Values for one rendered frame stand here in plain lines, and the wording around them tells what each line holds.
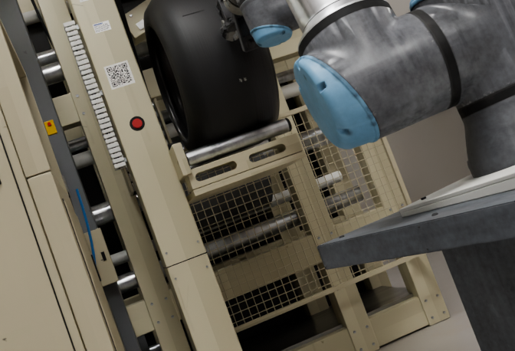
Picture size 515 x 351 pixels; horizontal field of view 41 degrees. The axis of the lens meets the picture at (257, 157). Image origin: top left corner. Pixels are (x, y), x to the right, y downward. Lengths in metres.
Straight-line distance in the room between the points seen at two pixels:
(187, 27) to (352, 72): 1.14
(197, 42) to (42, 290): 0.91
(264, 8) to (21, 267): 0.79
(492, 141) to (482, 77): 0.09
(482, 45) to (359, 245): 0.32
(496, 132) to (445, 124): 5.61
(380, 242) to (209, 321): 1.20
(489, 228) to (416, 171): 5.43
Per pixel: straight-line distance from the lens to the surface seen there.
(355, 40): 0.94
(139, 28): 2.61
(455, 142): 6.61
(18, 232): 1.38
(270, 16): 1.63
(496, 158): 0.97
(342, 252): 1.03
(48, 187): 1.39
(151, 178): 2.08
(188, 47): 1.98
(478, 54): 0.97
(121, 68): 2.15
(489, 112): 0.98
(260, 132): 2.07
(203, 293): 2.08
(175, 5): 2.07
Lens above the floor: 0.68
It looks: 4 degrees up
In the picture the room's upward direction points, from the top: 21 degrees counter-clockwise
